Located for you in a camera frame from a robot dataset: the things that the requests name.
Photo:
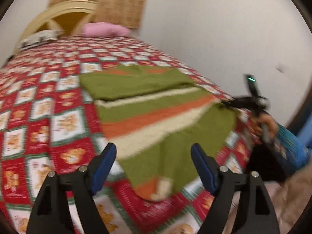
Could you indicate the cream wooden headboard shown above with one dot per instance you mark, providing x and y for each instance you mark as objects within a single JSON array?
[{"x": 69, "y": 16}]

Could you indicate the red patchwork teddy bedspread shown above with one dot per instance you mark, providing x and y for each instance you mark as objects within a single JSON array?
[{"x": 49, "y": 123}]

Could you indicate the white car shaped pillow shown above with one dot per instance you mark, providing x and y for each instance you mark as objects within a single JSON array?
[{"x": 39, "y": 38}]

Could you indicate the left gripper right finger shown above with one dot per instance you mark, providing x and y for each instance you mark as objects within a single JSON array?
[{"x": 255, "y": 213}]

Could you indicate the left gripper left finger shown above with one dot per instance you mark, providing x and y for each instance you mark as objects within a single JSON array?
[{"x": 50, "y": 212}]

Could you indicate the blue patterned sleeve forearm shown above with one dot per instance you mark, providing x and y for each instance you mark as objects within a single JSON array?
[{"x": 291, "y": 154}]

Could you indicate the pink pillow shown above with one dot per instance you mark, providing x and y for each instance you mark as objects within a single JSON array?
[{"x": 102, "y": 29}]

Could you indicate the person's right hand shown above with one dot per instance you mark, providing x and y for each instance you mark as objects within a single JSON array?
[{"x": 265, "y": 127}]

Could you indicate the striped green orange knit sweater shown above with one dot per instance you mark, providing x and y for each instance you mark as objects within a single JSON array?
[{"x": 153, "y": 115}]

